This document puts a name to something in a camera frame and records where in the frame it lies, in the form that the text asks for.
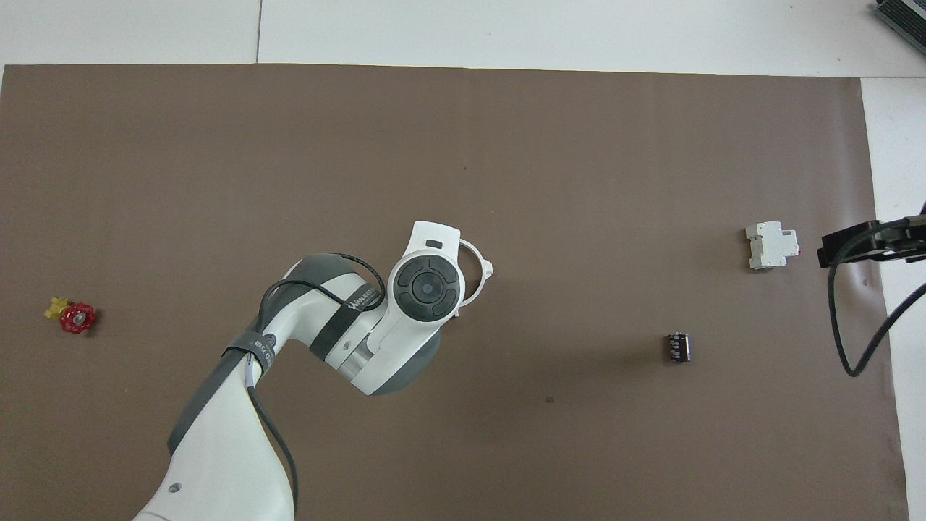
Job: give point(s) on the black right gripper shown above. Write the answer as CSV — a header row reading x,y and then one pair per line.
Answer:
x,y
861,242

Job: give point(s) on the white half pipe clamp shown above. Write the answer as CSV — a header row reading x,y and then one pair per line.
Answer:
x,y
483,275

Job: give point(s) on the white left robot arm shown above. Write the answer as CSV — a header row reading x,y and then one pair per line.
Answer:
x,y
217,456

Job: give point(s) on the white circuit breaker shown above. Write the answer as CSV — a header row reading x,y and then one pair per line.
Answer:
x,y
770,246

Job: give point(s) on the black cylindrical capacitor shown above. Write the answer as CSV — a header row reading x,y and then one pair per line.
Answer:
x,y
678,347

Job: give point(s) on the grey finned metal device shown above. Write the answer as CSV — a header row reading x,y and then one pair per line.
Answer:
x,y
908,18

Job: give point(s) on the brown paper table mat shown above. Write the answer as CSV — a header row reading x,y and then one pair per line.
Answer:
x,y
463,145

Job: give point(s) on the brass valve red handwheel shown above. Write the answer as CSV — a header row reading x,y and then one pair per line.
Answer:
x,y
77,318

